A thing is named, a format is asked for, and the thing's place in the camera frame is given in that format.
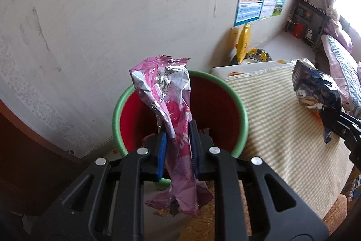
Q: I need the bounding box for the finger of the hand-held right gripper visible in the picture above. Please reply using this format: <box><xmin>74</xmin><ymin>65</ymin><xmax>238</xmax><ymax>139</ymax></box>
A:
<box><xmin>319</xmin><ymin>105</ymin><xmax>361</xmax><ymax>132</ymax></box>
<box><xmin>331</xmin><ymin>124</ymin><xmax>361</xmax><ymax>147</ymax></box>

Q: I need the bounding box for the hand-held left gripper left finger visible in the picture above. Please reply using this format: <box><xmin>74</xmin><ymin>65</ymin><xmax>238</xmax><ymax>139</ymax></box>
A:
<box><xmin>31</xmin><ymin>131</ymin><xmax>170</xmax><ymax>241</ymax></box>

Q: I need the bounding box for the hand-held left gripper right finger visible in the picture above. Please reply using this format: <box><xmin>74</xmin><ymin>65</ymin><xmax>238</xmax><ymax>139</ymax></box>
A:
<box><xmin>188</xmin><ymin>120</ymin><xmax>330</xmax><ymax>241</ymax></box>

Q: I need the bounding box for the dark snack bag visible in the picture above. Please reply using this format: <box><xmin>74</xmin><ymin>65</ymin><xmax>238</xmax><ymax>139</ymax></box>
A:
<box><xmin>292</xmin><ymin>59</ymin><xmax>343</xmax><ymax>144</ymax></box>

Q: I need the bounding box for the pink foil wrapper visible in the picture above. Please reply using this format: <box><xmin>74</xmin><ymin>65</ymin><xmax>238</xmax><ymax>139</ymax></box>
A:
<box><xmin>129</xmin><ymin>55</ymin><xmax>214</xmax><ymax>217</ymax></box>

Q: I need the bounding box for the red bin with green rim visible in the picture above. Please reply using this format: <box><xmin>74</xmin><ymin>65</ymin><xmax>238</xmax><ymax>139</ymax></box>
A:
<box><xmin>112</xmin><ymin>70</ymin><xmax>249</xmax><ymax>163</ymax></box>

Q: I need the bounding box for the bed with checked quilt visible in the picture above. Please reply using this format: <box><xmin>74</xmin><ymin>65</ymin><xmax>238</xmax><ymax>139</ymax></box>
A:
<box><xmin>322</xmin><ymin>34</ymin><xmax>361</xmax><ymax>115</ymax></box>

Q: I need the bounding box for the peach fleece cloth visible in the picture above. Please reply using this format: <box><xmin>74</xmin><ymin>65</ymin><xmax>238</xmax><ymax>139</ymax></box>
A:
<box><xmin>322</xmin><ymin>193</ymin><xmax>350</xmax><ymax>233</ymax></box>

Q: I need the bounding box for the purple pillow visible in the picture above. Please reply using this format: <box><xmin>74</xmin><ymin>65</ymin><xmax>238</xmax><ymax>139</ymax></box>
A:
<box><xmin>324</xmin><ymin>20</ymin><xmax>353</xmax><ymax>53</ymax></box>

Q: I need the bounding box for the yellow ride-on toy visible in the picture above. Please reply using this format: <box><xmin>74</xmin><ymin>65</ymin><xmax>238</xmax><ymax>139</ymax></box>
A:
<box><xmin>244</xmin><ymin>48</ymin><xmax>268</xmax><ymax>64</ymax></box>

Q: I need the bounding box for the dark shelf table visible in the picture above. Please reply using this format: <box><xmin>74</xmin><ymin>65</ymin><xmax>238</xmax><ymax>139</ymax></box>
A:
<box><xmin>285</xmin><ymin>0</ymin><xmax>330</xmax><ymax>50</ymax></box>

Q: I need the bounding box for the yellow duck toy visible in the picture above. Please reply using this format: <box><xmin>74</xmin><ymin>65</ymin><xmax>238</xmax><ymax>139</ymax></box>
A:
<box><xmin>235</xmin><ymin>23</ymin><xmax>253</xmax><ymax>62</ymax></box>

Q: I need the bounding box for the brown wooden door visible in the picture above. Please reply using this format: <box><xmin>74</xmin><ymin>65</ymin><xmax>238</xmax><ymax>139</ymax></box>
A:
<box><xmin>0</xmin><ymin>99</ymin><xmax>88</xmax><ymax>241</ymax></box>

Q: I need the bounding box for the blue letter wall poster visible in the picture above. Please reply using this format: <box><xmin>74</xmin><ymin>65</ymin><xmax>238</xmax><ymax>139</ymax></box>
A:
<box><xmin>234</xmin><ymin>0</ymin><xmax>267</xmax><ymax>27</ymax></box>

